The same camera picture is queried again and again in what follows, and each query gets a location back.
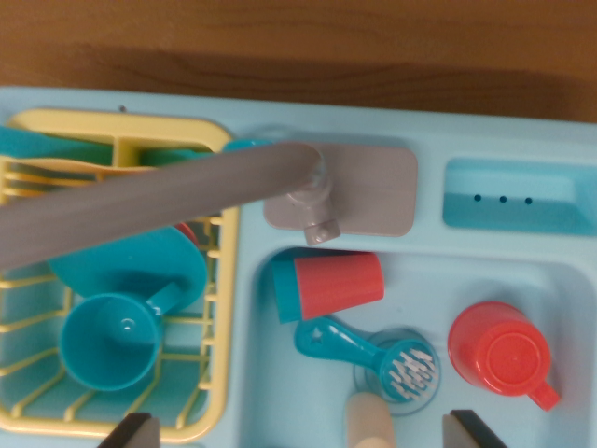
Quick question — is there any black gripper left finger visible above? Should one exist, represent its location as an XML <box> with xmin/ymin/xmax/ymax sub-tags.
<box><xmin>100</xmin><ymin>413</ymin><xmax>161</xmax><ymax>448</ymax></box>

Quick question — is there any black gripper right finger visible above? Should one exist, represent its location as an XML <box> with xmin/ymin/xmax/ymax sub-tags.
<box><xmin>442</xmin><ymin>409</ymin><xmax>507</xmax><ymax>448</ymax></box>

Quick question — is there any cream toy detergent bottle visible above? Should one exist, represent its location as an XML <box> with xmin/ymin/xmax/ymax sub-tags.
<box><xmin>345</xmin><ymin>391</ymin><xmax>396</xmax><ymax>448</ymax></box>

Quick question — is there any light blue toy sink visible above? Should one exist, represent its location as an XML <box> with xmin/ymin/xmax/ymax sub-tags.
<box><xmin>0</xmin><ymin>86</ymin><xmax>597</xmax><ymax>448</ymax></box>

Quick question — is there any teal dish brush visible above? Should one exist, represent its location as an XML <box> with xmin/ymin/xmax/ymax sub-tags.
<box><xmin>293</xmin><ymin>318</ymin><xmax>440</xmax><ymax>403</ymax></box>

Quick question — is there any teal toy plate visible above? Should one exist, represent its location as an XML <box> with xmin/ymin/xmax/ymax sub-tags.
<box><xmin>48</xmin><ymin>226</ymin><xmax>209</xmax><ymax>312</ymax></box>

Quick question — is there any red tumbler with teal band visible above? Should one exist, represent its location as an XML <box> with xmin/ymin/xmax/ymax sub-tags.
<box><xmin>271</xmin><ymin>250</ymin><xmax>386</xmax><ymax>324</ymax></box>

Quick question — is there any red toy plate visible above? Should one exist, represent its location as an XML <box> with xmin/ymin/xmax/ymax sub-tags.
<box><xmin>174</xmin><ymin>222</ymin><xmax>201</xmax><ymax>248</ymax></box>

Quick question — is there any grey toy faucet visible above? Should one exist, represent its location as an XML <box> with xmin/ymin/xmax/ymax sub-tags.
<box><xmin>0</xmin><ymin>141</ymin><xmax>419</xmax><ymax>271</ymax></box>

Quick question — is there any teal toy knife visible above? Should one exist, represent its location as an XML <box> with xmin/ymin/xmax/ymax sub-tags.
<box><xmin>0</xmin><ymin>124</ymin><xmax>111</xmax><ymax>160</ymax></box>

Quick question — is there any teal toy spoon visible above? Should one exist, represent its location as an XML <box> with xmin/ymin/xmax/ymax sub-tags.
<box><xmin>139</xmin><ymin>138</ymin><xmax>276</xmax><ymax>167</ymax></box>

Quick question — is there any yellow dish rack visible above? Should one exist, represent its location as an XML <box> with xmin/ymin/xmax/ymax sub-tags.
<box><xmin>0</xmin><ymin>108</ymin><xmax>242</xmax><ymax>442</ymax></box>

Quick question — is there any red mug with handle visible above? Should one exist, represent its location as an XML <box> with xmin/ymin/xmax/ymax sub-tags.
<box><xmin>447</xmin><ymin>301</ymin><xmax>561</xmax><ymax>413</ymax></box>

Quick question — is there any teal cup with handle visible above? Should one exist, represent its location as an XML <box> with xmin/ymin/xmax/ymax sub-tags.
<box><xmin>59</xmin><ymin>281</ymin><xmax>186</xmax><ymax>392</ymax></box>

